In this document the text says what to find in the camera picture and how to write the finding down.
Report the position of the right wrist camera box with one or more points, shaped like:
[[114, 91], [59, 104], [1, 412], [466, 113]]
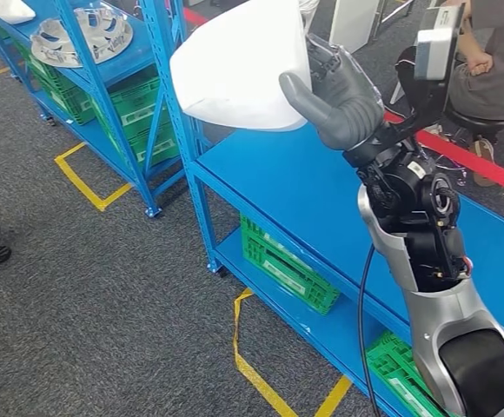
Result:
[[432, 52]]

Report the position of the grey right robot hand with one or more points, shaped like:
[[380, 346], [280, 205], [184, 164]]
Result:
[[343, 103]]

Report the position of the red barrier belt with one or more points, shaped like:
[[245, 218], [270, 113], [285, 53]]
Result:
[[495, 172]]

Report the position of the yellow floor tape square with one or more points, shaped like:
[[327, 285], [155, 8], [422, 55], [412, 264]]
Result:
[[252, 368]]

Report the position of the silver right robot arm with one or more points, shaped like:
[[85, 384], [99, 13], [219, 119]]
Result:
[[434, 322]]

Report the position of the blue metal shelf rack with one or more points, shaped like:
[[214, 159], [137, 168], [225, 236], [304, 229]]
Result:
[[134, 57], [321, 190]]

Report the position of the white triangular plastic part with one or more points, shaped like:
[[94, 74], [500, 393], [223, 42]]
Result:
[[234, 63]]

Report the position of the silver wheel cover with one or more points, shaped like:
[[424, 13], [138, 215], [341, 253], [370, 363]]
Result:
[[113, 49]]

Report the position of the white desk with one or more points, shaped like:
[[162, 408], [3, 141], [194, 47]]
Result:
[[352, 23]]

